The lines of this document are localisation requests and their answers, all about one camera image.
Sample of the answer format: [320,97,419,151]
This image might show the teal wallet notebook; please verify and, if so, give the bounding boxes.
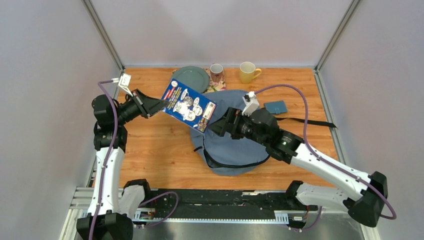
[263,100,288,115]

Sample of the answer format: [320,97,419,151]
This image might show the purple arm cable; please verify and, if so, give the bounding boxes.
[253,83,397,233]
[87,79,180,240]

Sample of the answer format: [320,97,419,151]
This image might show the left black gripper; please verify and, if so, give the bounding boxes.
[113,89,169,126]

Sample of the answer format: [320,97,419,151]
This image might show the blue fabric backpack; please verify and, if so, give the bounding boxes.
[189,89,271,176]

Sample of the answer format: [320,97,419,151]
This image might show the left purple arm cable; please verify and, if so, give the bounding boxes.
[87,79,180,240]

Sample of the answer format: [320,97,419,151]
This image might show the aluminium frame rail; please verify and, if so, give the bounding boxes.
[59,187,380,240]

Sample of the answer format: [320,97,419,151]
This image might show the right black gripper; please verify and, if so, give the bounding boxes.
[207,107,268,148]

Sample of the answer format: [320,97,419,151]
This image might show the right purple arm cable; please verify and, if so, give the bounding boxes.
[253,83,397,233]

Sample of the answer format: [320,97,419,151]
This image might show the green ceramic plate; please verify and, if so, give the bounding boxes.
[171,66,210,93]

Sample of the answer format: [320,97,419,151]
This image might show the yellow ceramic mug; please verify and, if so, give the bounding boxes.
[239,61,262,84]

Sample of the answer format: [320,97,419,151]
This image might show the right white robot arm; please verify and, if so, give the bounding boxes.
[208,92,388,228]

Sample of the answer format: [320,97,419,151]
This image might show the pink patterned mug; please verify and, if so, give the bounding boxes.
[209,63,224,83]

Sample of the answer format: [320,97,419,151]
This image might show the dark blue paperback book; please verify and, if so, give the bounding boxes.
[162,78,217,134]

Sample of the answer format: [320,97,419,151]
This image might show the floral serving tray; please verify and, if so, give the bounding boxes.
[171,67,227,94]

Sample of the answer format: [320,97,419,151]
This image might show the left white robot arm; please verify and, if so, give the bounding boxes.
[76,73,167,240]

